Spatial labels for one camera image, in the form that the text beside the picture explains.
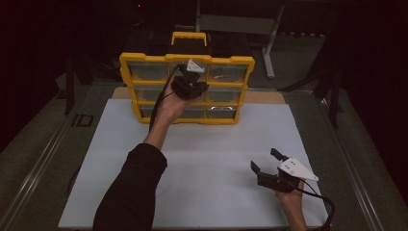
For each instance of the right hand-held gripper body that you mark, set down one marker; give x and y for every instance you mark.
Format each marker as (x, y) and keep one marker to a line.
(278, 183)

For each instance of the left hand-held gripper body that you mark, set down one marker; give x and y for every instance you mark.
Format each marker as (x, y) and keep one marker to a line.
(184, 86)

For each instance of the clear plastic drawer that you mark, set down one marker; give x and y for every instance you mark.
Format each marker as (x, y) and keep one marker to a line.
(237, 72)

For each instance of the yellow drawer organizer cabinet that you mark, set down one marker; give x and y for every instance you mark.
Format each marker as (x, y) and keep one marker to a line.
(150, 58)

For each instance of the person's right hand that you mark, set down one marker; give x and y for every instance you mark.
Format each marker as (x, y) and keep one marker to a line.
(292, 200)

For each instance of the person's left hand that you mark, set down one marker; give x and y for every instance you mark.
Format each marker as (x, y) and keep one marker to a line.
(170, 107)

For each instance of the white table cover sheet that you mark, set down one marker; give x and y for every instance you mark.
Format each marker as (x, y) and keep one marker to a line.
(224, 199)

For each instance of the black stand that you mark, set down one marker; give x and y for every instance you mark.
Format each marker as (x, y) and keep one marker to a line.
(69, 93)
(335, 106)

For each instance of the metal floor rail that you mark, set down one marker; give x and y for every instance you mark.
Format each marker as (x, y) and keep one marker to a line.
(41, 163)
(346, 160)

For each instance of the grey metal desk frame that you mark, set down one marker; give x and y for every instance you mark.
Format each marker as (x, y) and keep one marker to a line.
(237, 24)

